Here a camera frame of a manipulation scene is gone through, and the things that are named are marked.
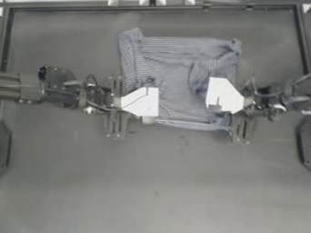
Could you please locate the navy white striped t-shirt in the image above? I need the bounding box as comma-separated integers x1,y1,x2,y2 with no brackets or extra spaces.
115,27,244,132

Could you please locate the black table edge bracket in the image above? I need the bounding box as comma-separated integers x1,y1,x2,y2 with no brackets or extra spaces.
296,116,311,171
0,121,12,176

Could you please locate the black table frame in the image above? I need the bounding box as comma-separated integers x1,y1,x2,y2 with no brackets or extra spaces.
0,0,311,76

